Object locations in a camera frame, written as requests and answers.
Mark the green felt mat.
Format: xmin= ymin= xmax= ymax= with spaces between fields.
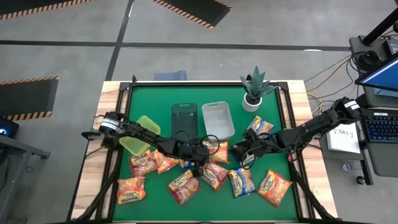
xmin=112 ymin=83 xmax=299 ymax=222

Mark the black round pole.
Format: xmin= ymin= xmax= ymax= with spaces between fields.
xmin=361 ymin=6 xmax=398 ymax=47

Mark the grey computer cart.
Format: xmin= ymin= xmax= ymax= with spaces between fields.
xmin=348 ymin=34 xmax=398 ymax=187

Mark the black keyboard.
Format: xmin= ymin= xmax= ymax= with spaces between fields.
xmin=361 ymin=111 xmax=398 ymax=144

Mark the yellow-green plastic bin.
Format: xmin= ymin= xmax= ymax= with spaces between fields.
xmin=119 ymin=115 xmax=162 ymax=157

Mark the coiled black cable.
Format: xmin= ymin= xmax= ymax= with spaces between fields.
xmin=355 ymin=49 xmax=382 ymax=72

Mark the black aluminium table frame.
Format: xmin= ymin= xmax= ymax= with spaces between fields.
xmin=67 ymin=74 xmax=338 ymax=224

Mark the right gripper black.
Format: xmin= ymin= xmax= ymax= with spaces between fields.
xmin=232 ymin=127 xmax=277 ymax=163

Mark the green snake plant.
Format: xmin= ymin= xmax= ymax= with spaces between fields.
xmin=239 ymin=65 xmax=280 ymax=102

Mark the blue Maruchan noodle packet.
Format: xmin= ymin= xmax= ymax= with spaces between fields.
xmin=178 ymin=159 xmax=196 ymax=170
xmin=228 ymin=167 xmax=256 ymax=199
xmin=241 ymin=152 xmax=259 ymax=167
xmin=247 ymin=115 xmax=276 ymax=139

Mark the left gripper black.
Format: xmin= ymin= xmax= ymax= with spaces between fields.
xmin=178 ymin=142 xmax=213 ymax=177

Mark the dark green plastic bin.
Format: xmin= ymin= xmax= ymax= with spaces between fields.
xmin=170 ymin=102 xmax=200 ymax=141

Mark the red Maruchan noodle packet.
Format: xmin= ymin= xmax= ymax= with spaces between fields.
xmin=129 ymin=151 xmax=158 ymax=178
xmin=198 ymin=161 xmax=230 ymax=192
xmin=167 ymin=169 xmax=201 ymax=206

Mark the black hazard-striped floor mat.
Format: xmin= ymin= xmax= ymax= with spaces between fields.
xmin=0 ymin=75 xmax=60 ymax=122
xmin=151 ymin=0 xmax=233 ymax=30
xmin=0 ymin=0 xmax=94 ymax=21

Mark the black device with blue light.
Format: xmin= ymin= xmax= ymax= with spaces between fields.
xmin=0 ymin=116 xmax=20 ymax=139

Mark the grey metal stand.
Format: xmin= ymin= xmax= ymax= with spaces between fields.
xmin=0 ymin=134 xmax=52 ymax=224

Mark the white plastic bin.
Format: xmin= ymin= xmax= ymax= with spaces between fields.
xmin=201 ymin=101 xmax=236 ymax=141

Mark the white paper sign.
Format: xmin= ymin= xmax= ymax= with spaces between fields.
xmin=325 ymin=121 xmax=362 ymax=155

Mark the white plant pot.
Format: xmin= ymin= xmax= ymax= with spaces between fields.
xmin=241 ymin=92 xmax=263 ymax=113

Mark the computer monitor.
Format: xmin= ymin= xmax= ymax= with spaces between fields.
xmin=354 ymin=55 xmax=398 ymax=93

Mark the orange Maruchan noodle packet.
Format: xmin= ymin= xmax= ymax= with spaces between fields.
xmin=257 ymin=169 xmax=294 ymax=208
xmin=151 ymin=149 xmax=180 ymax=174
xmin=116 ymin=176 xmax=147 ymax=205
xmin=203 ymin=139 xmax=231 ymax=165

